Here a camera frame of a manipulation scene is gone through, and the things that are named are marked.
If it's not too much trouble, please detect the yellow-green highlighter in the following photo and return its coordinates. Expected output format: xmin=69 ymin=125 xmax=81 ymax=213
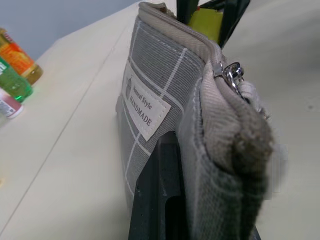
xmin=186 ymin=6 xmax=224 ymax=44

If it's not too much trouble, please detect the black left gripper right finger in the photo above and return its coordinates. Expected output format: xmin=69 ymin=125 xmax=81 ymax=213
xmin=252 ymin=218 xmax=262 ymax=240

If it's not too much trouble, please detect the green plastic bottle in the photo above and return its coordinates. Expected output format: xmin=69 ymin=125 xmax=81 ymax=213
xmin=0 ymin=56 xmax=34 ymax=104

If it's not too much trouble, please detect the grey grid fabric zip pouch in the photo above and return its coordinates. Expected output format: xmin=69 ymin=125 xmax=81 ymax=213
xmin=114 ymin=1 xmax=275 ymax=240

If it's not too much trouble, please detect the pink-and-white small bottle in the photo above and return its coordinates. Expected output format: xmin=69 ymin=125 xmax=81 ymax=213
xmin=0 ymin=87 xmax=24 ymax=119

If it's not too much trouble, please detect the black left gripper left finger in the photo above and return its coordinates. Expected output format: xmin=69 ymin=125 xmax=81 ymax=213
xmin=128 ymin=130 xmax=194 ymax=240

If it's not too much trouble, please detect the orange-labelled juice bottle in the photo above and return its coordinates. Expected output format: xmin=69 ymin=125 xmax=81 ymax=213
xmin=0 ymin=27 xmax=44 ymax=86

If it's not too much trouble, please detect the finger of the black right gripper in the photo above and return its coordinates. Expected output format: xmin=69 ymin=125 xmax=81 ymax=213
xmin=216 ymin=0 xmax=251 ymax=49
xmin=175 ymin=0 xmax=201 ymax=26

